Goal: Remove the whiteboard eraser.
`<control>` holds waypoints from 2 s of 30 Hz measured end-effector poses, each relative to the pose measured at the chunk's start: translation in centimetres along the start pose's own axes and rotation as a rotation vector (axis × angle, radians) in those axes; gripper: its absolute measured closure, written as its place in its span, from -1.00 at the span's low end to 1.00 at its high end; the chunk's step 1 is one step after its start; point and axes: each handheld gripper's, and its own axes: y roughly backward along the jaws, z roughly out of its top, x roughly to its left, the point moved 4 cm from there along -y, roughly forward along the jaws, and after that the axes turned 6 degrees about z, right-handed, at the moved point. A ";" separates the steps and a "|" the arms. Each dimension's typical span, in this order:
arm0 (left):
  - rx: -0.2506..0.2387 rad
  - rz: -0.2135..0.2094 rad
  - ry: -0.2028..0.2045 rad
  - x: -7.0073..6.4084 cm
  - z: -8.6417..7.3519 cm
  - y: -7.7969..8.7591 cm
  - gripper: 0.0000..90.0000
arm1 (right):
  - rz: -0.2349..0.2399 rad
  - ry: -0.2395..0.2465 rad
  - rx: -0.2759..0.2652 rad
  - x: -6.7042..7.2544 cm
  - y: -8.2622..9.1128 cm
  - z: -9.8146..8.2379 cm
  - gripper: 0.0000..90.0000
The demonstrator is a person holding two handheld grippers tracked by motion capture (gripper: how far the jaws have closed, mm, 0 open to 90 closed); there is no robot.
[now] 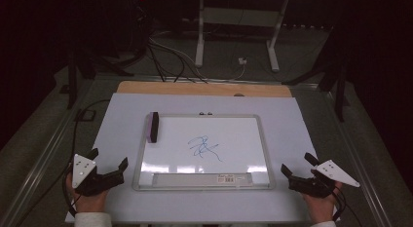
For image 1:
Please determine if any white table cover sheet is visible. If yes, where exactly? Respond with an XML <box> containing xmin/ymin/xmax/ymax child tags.
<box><xmin>64</xmin><ymin>92</ymin><xmax>341</xmax><ymax>225</ymax></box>

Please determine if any person's left hand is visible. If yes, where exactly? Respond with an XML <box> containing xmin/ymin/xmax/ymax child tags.
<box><xmin>65</xmin><ymin>171</ymin><xmax>110</xmax><ymax>214</ymax></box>

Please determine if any person's right hand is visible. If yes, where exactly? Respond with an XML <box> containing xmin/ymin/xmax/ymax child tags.
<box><xmin>301</xmin><ymin>182</ymin><xmax>344</xmax><ymax>223</ymax></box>

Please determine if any silver framed whiteboard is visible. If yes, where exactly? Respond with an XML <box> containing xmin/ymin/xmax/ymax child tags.
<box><xmin>131</xmin><ymin>113</ymin><xmax>277</xmax><ymax>192</ymax></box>

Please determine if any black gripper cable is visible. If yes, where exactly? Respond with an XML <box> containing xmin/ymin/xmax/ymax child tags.
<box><xmin>330</xmin><ymin>186</ymin><xmax>364</xmax><ymax>227</ymax></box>
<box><xmin>14</xmin><ymin>98</ymin><xmax>112</xmax><ymax>227</ymax></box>

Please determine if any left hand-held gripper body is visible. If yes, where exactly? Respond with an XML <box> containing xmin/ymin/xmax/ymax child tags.
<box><xmin>71</xmin><ymin>153</ymin><xmax>126</xmax><ymax>198</ymax></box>

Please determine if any purple and black board eraser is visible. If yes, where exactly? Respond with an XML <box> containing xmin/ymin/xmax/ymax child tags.
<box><xmin>145</xmin><ymin>111</ymin><xmax>161</xmax><ymax>144</ymax></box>

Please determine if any black tripod stand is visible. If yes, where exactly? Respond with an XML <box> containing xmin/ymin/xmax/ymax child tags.
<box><xmin>282</xmin><ymin>25</ymin><xmax>352</xmax><ymax>123</ymax></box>
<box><xmin>65</xmin><ymin>48</ymin><xmax>134</xmax><ymax>110</ymax></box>

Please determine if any white plug with cable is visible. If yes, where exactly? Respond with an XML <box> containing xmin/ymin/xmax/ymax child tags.
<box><xmin>207</xmin><ymin>57</ymin><xmax>248</xmax><ymax>83</ymax></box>

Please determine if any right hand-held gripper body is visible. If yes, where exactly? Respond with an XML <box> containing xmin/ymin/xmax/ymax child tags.
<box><xmin>287</xmin><ymin>159</ymin><xmax>361</xmax><ymax>199</ymax></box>

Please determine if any bundle of black floor cables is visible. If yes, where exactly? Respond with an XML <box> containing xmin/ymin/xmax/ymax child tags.
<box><xmin>146</xmin><ymin>35</ymin><xmax>209</xmax><ymax>84</ymax></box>

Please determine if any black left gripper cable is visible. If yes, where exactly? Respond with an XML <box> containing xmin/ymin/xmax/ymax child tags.
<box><xmin>14</xmin><ymin>98</ymin><xmax>112</xmax><ymax>227</ymax></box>

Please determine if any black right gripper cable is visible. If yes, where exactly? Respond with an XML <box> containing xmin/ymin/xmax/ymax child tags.
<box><xmin>330</xmin><ymin>186</ymin><xmax>364</xmax><ymax>227</ymax></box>

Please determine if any white metal stand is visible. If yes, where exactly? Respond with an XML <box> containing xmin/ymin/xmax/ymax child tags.
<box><xmin>194</xmin><ymin>0</ymin><xmax>291</xmax><ymax>73</ymax></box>

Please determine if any black square floor bracket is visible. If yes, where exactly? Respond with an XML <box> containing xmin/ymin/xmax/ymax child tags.
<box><xmin>74</xmin><ymin>108</ymin><xmax>97</xmax><ymax>123</ymax></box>

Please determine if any aluminium floor rail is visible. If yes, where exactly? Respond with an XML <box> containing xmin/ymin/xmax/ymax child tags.
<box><xmin>0</xmin><ymin>104</ymin><xmax>82</xmax><ymax>227</ymax></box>
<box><xmin>324</xmin><ymin>90</ymin><xmax>395</xmax><ymax>227</ymax></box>

